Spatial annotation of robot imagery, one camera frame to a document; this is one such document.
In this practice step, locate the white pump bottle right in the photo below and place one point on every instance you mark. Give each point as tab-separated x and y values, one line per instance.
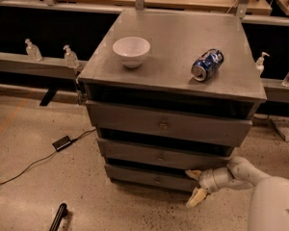
260	62

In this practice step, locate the grey bottom drawer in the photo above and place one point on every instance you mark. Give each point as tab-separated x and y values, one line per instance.
151	178

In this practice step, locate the grey block on floor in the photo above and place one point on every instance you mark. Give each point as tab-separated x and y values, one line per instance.
282	126

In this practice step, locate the crushed blue soda can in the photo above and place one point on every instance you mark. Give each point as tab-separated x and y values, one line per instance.
206	65

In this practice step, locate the grey middle drawer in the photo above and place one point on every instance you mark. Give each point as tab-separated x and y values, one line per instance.
158	156

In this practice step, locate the grey metal shelf rail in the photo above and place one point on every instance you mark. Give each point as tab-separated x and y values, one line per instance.
47	67

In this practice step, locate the grey wooden drawer cabinet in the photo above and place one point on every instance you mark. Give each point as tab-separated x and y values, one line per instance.
164	80

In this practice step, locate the grey top drawer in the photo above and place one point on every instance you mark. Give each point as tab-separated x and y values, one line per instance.
182	126

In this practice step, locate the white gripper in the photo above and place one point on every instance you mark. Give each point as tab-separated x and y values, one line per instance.
212	180

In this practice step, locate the clear pump bottle far left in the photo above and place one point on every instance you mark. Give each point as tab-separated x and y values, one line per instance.
32	51

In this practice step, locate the black cylindrical handle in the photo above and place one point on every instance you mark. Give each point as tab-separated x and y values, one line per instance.
61	213

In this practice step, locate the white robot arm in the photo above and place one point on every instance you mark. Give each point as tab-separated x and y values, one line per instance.
269	203

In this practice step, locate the clear pump bottle near cabinet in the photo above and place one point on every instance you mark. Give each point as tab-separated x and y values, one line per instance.
70	57

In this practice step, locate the grey drawer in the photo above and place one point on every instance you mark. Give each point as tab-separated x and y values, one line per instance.
182	126
158	156
151	178

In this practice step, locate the black power adapter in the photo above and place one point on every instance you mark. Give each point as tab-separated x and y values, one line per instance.
62	143

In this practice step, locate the white ceramic bowl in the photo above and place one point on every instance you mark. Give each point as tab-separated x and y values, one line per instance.
132	51

